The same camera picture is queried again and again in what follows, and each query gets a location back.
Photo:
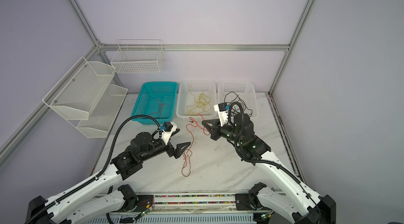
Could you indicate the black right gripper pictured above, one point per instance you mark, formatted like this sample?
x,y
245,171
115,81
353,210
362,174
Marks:
x,y
213,130

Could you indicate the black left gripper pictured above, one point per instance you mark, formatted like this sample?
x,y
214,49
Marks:
x,y
177,152

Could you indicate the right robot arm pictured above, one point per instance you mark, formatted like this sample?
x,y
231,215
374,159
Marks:
x,y
299,203

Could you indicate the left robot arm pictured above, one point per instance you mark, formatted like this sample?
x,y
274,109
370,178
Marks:
x,y
79,204

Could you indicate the white plastic basket middle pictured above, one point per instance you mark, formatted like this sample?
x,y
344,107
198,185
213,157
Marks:
x,y
196,98

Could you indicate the white plastic basket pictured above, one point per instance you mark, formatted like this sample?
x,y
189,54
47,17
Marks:
x,y
196,98
239,91

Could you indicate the white plastic basket right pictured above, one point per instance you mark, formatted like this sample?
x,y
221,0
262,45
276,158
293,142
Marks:
x,y
239,91

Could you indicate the teal plastic basket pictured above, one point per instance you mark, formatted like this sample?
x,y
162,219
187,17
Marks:
x,y
157,99

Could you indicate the white mesh lower shelf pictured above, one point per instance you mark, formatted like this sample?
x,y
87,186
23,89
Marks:
x,y
103,117

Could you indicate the white mesh shelf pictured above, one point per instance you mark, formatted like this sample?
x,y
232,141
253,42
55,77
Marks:
x,y
103,117
77,94

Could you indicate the white mesh upper shelf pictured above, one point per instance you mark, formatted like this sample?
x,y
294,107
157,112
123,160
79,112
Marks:
x,y
77,94

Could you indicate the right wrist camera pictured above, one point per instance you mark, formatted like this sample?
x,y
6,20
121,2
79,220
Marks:
x,y
222,110

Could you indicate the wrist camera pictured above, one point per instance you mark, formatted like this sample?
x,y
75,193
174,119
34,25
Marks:
x,y
167,129
222,110

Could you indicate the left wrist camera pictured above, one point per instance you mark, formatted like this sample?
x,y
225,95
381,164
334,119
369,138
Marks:
x,y
167,129

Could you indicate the front rail with cables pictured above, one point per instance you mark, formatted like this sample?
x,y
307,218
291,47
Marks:
x,y
202,208

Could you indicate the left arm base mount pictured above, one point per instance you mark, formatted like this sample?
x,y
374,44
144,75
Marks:
x,y
140,203

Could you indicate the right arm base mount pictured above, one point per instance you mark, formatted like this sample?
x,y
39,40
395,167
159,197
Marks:
x,y
249,201

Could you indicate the white wire wall basket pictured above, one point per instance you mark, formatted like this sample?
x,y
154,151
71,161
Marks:
x,y
139,56

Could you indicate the aluminium frame profiles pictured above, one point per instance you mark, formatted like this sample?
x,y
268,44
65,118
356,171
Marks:
x,y
42,39

